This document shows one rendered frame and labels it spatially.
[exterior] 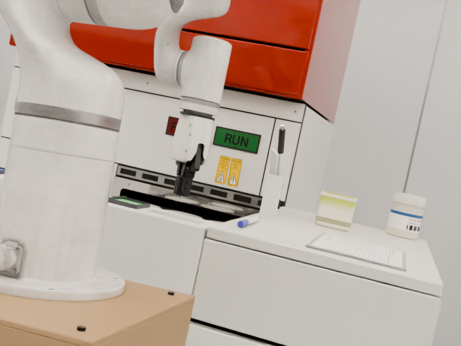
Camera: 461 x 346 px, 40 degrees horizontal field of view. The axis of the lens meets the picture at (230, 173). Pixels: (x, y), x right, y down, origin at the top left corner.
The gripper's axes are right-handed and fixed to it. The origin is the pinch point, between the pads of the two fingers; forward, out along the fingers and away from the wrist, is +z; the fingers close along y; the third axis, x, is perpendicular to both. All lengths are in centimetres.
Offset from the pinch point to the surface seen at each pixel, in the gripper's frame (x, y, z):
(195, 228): -12.7, 37.9, 2.4
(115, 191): -3.1, -35.7, 7.7
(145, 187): 2.7, -30.5, 4.9
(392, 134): 142, -106, -29
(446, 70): 155, -95, -62
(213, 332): -8.2, 41.9, 16.9
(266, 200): 8.8, 20.4, -1.8
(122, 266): -20.5, 31.0, 10.9
